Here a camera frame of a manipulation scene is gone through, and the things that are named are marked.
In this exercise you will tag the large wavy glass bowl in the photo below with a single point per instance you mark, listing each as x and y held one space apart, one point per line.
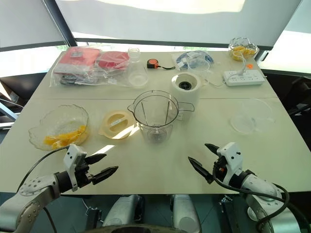
63 119

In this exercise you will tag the plastic bag with red disc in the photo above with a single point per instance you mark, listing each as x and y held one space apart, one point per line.
113 60

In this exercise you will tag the cream blender lid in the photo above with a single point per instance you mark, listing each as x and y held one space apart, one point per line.
116 123

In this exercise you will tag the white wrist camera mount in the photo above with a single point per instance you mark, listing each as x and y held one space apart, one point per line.
230 151
71 155

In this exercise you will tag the white power strip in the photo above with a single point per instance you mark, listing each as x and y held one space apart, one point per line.
243 78

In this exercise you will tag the dark rounded robot torso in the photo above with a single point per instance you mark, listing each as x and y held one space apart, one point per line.
128 229

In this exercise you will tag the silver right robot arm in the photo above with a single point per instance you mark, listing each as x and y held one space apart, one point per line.
262 189

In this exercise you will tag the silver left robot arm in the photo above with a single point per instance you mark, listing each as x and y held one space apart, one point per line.
29 194

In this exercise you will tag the white blender base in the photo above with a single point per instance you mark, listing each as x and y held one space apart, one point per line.
192 94

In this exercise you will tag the plastic bag with red cloth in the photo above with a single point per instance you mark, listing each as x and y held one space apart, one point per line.
77 58

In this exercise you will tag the silver robot leg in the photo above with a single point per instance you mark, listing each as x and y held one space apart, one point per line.
124 211
185 213

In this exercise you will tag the dark window frame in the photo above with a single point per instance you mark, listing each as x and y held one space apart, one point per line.
60 24

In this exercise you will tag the small wavy glass bowl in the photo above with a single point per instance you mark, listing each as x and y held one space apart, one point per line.
243 43

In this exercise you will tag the clear empty plastic bowl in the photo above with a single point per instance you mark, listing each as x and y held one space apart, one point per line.
252 121

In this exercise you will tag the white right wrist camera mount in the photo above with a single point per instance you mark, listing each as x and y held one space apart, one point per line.
230 151

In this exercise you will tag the small orange plastic clip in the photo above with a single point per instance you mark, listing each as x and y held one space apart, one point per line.
249 66

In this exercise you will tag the clear small plastic cup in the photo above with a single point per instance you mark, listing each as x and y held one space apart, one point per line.
198 66

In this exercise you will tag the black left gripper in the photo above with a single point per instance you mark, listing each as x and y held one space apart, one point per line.
82 174

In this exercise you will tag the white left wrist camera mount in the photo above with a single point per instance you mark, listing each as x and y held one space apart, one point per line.
71 155

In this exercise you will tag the orange fruit piece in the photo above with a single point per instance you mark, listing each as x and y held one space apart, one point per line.
250 51
236 54
65 136
80 131
49 140
59 144

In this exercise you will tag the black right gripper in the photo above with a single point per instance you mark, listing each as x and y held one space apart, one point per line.
218 167

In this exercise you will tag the clear glass conical flask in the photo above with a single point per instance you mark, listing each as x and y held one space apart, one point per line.
137 77

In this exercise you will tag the black table leg bracket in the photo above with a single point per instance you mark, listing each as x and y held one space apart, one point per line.
230 213
93 216

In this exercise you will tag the orange black tape measure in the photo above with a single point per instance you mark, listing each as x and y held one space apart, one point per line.
152 63

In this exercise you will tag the clear blender jar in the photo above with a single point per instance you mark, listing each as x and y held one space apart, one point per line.
156 134

